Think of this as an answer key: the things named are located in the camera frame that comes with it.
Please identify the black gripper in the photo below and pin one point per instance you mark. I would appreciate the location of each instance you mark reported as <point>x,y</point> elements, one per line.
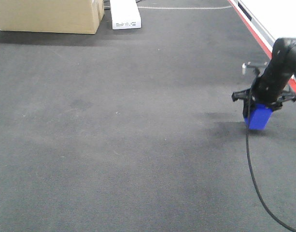
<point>250,103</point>

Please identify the blue block with knob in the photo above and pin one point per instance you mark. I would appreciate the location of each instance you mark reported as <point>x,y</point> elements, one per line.
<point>259,116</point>

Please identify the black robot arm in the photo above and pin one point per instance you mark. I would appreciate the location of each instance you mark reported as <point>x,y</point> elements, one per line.
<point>267,88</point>

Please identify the long white carton box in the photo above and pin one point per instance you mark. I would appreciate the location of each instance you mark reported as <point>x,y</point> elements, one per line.
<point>125,14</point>

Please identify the large cardboard box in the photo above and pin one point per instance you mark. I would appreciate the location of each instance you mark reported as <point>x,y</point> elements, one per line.
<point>56,16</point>

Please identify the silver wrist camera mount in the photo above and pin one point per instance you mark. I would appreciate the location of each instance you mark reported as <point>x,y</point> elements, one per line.
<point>256,67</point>

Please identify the white wall panel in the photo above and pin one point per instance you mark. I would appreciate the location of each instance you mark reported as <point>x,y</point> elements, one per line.
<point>268,20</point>

